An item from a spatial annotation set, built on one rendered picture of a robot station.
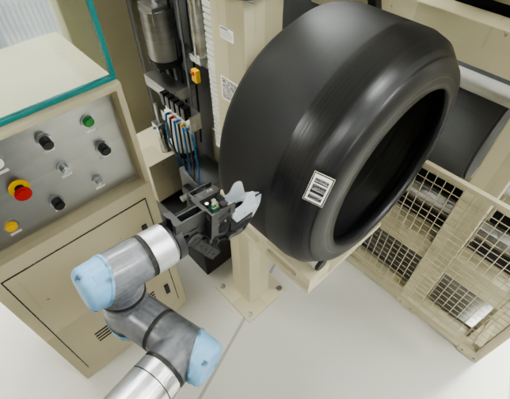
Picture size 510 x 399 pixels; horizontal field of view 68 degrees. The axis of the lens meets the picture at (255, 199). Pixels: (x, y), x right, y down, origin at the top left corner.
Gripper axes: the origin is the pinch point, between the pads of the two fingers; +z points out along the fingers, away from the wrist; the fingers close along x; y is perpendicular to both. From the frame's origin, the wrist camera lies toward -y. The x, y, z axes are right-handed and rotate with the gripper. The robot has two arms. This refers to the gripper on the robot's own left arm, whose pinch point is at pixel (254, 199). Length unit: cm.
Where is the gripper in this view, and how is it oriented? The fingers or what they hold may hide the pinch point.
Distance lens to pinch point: 75.4
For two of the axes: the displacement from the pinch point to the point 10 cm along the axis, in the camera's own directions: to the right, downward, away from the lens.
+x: -6.8, -5.5, 4.8
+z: 7.3, -4.3, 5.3
